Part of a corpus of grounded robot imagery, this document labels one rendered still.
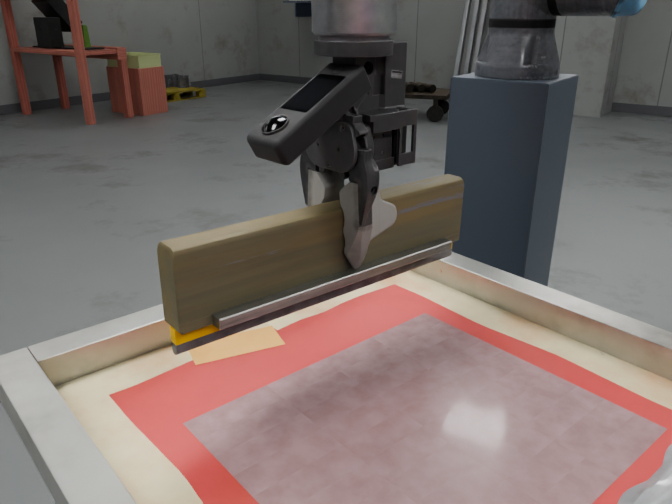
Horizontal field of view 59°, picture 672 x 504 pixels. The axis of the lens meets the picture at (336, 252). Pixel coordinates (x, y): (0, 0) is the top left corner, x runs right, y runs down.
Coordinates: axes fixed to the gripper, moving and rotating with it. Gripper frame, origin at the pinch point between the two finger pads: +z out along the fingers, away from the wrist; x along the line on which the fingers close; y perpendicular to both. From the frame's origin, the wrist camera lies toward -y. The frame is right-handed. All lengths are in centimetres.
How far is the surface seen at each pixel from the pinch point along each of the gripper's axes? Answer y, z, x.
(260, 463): -14.4, 13.6, -6.9
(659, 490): 8.0, 13.2, -30.7
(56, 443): -27.9, 10.2, 2.4
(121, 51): 264, 30, 717
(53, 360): -24.0, 10.7, 16.3
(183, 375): -13.3, 13.7, 9.6
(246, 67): 598, 86, 963
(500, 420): 6.2, 13.7, -16.9
